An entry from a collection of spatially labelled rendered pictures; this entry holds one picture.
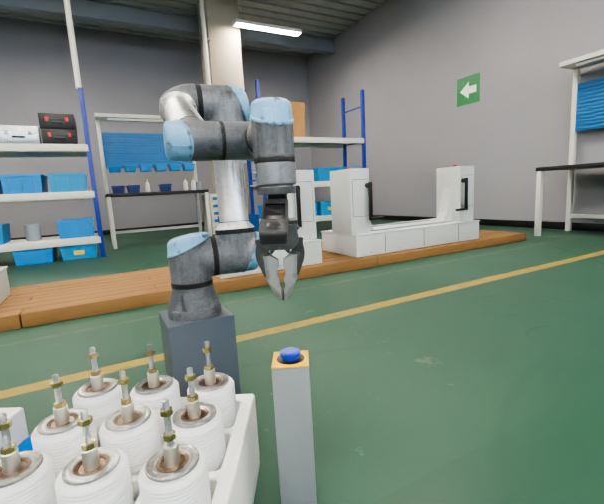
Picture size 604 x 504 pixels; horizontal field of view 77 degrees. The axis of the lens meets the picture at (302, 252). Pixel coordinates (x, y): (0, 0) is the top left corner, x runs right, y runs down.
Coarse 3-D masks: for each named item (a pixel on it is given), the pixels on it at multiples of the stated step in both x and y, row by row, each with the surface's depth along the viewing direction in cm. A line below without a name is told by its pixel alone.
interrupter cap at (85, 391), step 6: (108, 378) 82; (84, 384) 80; (90, 384) 80; (108, 384) 80; (114, 384) 80; (78, 390) 78; (84, 390) 78; (90, 390) 78; (102, 390) 77; (108, 390) 77; (84, 396) 75; (90, 396) 75; (96, 396) 76
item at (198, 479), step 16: (144, 464) 56; (144, 480) 52; (176, 480) 52; (192, 480) 53; (208, 480) 57; (144, 496) 52; (160, 496) 51; (176, 496) 51; (192, 496) 53; (208, 496) 56
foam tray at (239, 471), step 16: (240, 400) 85; (240, 416) 78; (160, 432) 75; (224, 432) 73; (240, 432) 73; (256, 432) 87; (240, 448) 69; (256, 448) 86; (224, 464) 65; (240, 464) 67; (256, 464) 84; (224, 480) 61; (240, 480) 66; (256, 480) 83; (224, 496) 58; (240, 496) 65
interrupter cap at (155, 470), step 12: (180, 444) 59; (156, 456) 57; (180, 456) 57; (192, 456) 56; (156, 468) 54; (168, 468) 54; (180, 468) 54; (192, 468) 54; (156, 480) 52; (168, 480) 52
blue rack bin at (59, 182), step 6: (48, 174) 423; (54, 174) 426; (60, 174) 428; (66, 174) 431; (72, 174) 434; (78, 174) 437; (84, 174) 439; (54, 180) 427; (60, 180) 430; (66, 180) 432; (72, 180) 435; (78, 180) 438; (84, 180) 441; (54, 186) 428; (60, 186) 431; (66, 186) 433; (72, 186) 436; (78, 186) 439; (84, 186) 442
